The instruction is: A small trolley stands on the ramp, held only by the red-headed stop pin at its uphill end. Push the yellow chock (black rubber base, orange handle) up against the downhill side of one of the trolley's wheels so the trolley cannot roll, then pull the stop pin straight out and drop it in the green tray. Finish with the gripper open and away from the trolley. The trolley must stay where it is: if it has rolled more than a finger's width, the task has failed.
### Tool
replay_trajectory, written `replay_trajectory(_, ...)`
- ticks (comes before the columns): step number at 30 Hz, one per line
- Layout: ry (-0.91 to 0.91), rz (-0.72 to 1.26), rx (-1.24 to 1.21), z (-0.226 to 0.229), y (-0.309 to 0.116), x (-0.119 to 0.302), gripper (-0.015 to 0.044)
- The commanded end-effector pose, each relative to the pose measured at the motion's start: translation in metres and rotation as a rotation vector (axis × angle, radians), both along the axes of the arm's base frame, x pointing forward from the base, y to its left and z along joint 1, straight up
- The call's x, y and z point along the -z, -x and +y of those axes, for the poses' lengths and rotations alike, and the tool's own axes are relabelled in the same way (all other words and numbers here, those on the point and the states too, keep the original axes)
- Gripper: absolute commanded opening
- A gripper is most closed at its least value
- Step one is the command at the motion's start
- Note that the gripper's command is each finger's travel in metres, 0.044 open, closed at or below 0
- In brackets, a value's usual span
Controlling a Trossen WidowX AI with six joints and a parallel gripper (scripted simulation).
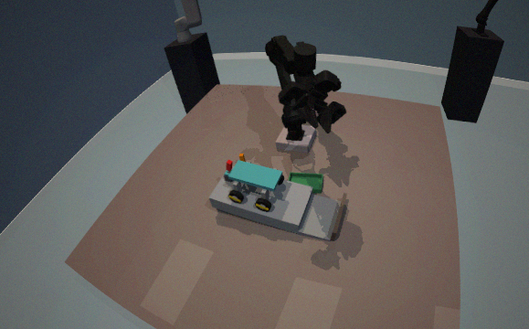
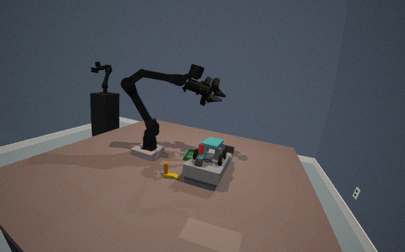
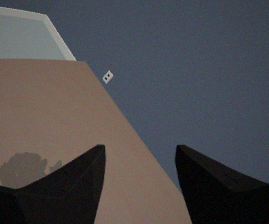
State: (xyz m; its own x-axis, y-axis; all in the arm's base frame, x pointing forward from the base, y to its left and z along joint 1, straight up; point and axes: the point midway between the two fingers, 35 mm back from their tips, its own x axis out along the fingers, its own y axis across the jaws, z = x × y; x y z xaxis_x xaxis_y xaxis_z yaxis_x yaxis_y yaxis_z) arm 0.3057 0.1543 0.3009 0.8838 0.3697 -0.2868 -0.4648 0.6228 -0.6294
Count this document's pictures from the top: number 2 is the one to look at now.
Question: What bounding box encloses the teal wheeled trolley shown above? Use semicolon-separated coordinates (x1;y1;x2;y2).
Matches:
193;137;228;165

